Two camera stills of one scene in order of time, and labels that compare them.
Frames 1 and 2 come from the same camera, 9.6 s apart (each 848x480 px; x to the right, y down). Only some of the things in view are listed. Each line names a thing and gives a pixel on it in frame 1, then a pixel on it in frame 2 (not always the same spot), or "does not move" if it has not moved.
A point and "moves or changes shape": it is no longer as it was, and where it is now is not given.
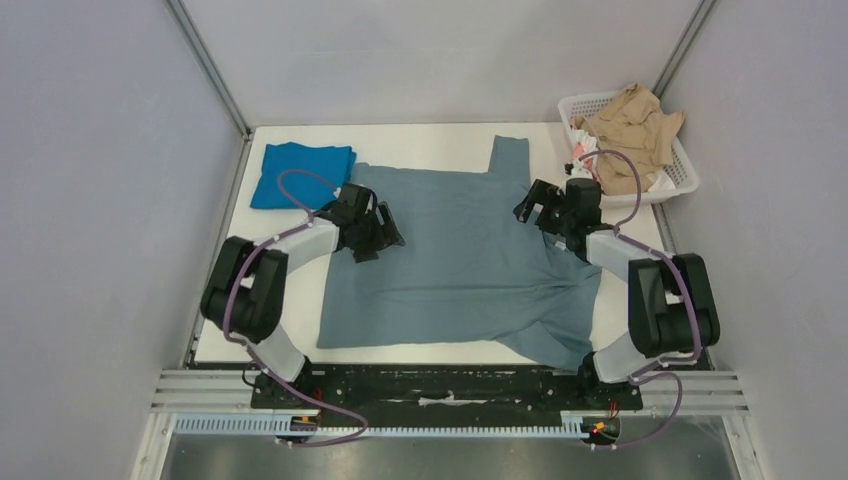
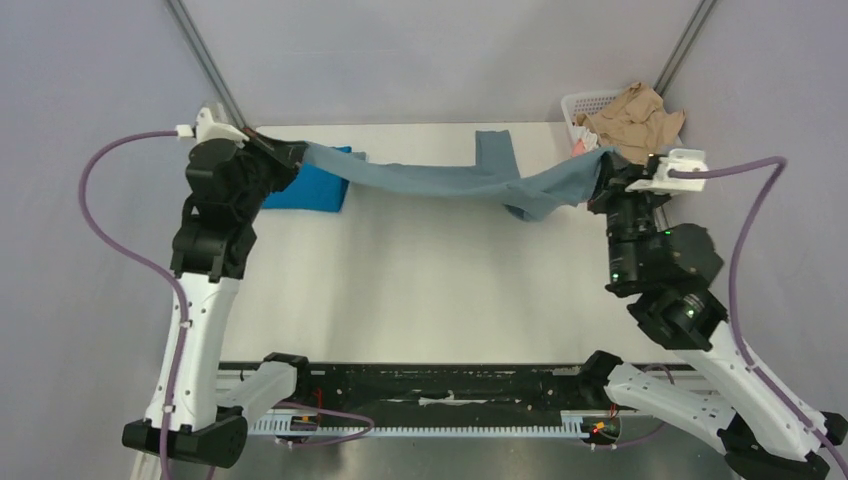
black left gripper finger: [387, 223] -> [270, 143]
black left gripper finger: [367, 253] -> [292, 152]
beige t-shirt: [635, 123] does not move
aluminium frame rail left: [211, 67] does not move
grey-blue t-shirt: [470, 272] moves or changes shape
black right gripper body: [547, 211] -> [610, 183]
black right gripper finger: [528, 207] -> [610, 165]
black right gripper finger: [546, 190] -> [634, 171]
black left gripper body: [369, 231] -> [263, 167]
